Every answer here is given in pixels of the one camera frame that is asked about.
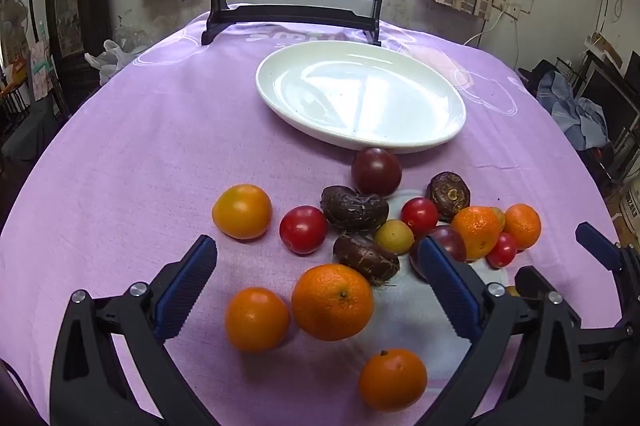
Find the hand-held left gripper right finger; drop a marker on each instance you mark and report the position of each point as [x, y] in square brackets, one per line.
[450, 291]

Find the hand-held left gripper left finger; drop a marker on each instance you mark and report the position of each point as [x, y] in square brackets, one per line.
[182, 291]

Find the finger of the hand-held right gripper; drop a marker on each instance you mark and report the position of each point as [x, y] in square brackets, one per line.
[530, 281]
[595, 243]

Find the red cherry tomato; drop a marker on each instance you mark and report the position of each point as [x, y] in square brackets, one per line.
[501, 251]
[303, 229]
[419, 215]

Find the mandarin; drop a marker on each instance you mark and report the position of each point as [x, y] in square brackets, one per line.
[392, 378]
[522, 226]
[475, 231]

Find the green-yellow tomato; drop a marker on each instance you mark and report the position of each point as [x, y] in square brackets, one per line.
[498, 217]

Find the orange tomato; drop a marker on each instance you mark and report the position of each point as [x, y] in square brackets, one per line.
[256, 318]

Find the dark brown water chestnut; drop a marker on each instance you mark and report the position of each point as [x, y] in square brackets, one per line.
[448, 195]
[366, 258]
[354, 207]

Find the yellow-orange tomato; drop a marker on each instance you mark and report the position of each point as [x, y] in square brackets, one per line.
[242, 211]

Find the large orange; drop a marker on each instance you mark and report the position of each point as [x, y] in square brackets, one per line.
[332, 301]

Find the white oval plate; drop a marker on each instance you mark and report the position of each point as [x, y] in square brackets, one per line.
[360, 96]

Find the dark purple tomato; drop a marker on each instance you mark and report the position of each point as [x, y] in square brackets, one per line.
[376, 171]
[452, 243]

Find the small yellow-green tomato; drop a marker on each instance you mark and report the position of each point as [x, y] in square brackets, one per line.
[394, 236]

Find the blue cloth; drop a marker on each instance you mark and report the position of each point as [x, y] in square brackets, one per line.
[575, 111]

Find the purple tablecloth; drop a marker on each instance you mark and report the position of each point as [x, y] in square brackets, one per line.
[150, 146]

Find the white plastic bag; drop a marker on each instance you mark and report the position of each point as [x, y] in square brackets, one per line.
[112, 58]

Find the wall socket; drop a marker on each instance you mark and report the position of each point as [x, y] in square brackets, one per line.
[507, 6]

